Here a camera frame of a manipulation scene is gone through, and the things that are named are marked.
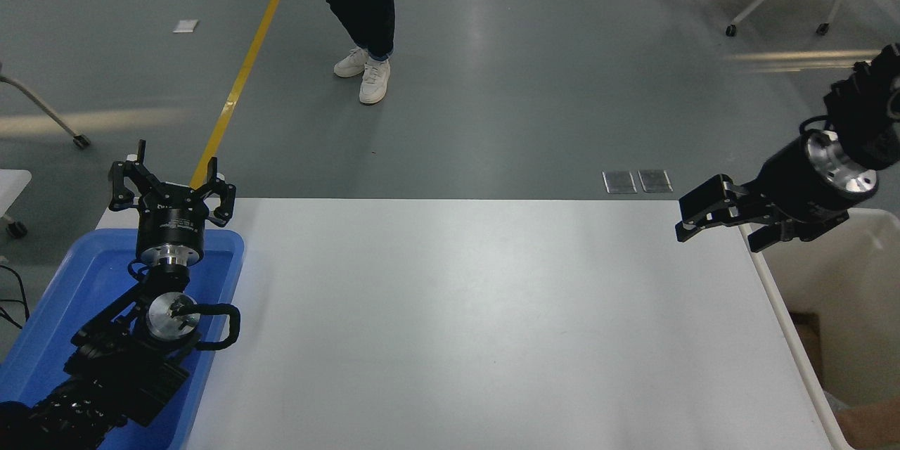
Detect white cart with caster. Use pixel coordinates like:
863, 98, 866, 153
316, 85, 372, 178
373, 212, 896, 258
0, 169, 32, 238

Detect grey metal leg with caster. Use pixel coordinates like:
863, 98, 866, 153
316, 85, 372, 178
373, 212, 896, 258
0, 63, 91, 150

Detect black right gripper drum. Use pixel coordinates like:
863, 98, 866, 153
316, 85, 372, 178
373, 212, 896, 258
754, 139, 855, 224

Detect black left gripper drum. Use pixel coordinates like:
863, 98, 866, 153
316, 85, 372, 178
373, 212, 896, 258
136, 198, 207, 255

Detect person in white shoes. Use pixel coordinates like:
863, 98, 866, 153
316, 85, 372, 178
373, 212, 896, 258
304, 0, 396, 105

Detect blue plastic tray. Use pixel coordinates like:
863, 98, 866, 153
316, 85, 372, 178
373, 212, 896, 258
0, 227, 245, 450

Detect large pale bin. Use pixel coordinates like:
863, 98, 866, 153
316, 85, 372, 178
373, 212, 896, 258
738, 207, 900, 450

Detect metal floor plate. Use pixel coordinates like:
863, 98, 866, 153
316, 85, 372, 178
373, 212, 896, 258
603, 170, 638, 194
638, 169, 674, 193

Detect black cables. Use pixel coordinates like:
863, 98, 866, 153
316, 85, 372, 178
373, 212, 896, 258
0, 264, 30, 330

